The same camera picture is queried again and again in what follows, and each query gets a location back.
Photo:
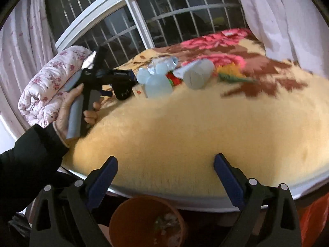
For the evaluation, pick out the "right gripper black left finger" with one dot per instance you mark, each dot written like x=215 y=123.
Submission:
x=64 y=216

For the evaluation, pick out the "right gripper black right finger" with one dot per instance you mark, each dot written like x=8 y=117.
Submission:
x=268 y=215

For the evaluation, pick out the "black sleeved left forearm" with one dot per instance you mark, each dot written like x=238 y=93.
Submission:
x=25 y=170

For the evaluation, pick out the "orange trash bin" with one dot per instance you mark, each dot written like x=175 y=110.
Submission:
x=147 y=221

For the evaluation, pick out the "person's left hand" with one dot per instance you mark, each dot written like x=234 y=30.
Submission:
x=90 y=116

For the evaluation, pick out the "red plastic bag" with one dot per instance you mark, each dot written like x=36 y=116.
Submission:
x=313 y=219

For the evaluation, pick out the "light blue mouse-ear container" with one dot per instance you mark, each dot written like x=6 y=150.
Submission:
x=157 y=84

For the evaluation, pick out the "folded pink floral quilt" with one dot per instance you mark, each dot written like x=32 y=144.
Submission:
x=42 y=97

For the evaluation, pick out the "clear crumpled plastic bottle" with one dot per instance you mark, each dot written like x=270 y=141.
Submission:
x=165 y=62

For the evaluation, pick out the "pink left curtain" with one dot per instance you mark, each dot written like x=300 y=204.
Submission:
x=26 y=46

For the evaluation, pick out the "floral plush bed blanket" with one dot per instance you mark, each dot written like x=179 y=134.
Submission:
x=274 y=128

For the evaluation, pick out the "grey cylindrical canister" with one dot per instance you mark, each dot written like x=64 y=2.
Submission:
x=199 y=76

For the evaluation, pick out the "white right curtain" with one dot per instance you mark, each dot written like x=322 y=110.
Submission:
x=290 y=30

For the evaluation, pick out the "window with white frame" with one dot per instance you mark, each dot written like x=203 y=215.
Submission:
x=128 y=27

